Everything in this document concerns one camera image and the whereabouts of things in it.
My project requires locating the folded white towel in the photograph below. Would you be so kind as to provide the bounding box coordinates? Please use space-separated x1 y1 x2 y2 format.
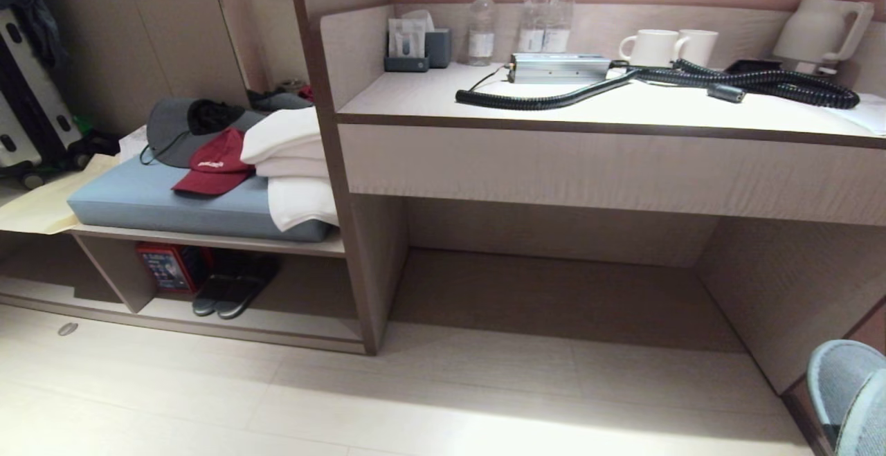
240 107 340 232

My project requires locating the grey amenity holder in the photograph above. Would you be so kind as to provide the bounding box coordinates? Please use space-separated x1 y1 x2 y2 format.
384 10 453 73

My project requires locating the black corrugated cable hose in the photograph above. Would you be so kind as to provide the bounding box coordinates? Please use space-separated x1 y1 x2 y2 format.
455 59 860 111

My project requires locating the silver metal power box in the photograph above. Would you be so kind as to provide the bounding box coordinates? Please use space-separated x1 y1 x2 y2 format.
507 53 613 85

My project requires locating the wooden desk unit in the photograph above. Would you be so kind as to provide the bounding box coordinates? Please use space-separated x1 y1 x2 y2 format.
286 0 886 396

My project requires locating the white mug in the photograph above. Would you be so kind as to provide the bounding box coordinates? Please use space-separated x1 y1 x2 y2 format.
677 29 719 68
619 29 686 69

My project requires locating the red baseball cap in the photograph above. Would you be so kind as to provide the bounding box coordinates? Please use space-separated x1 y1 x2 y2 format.
172 127 255 198

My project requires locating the white electric kettle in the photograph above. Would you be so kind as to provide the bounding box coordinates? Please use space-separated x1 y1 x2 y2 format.
772 0 875 75

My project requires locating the blue bench cushion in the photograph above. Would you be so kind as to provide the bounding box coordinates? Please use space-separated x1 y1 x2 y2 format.
67 154 334 244

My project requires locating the black slipper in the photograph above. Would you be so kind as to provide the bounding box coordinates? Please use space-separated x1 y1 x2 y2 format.
192 257 244 317
216 257 282 320

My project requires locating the red box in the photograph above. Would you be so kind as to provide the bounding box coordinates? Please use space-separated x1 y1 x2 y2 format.
135 242 208 295

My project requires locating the clear water bottle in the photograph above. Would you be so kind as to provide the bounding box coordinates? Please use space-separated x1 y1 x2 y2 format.
467 0 497 67
518 0 550 54
544 0 577 54

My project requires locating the wooden bench shelf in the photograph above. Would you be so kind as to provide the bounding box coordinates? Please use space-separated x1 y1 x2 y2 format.
0 224 368 356

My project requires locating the black and silver suitcase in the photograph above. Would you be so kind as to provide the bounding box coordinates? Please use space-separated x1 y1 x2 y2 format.
0 6 84 190

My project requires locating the grey bucket hat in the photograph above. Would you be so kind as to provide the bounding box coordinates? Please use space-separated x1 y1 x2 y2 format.
140 98 267 169

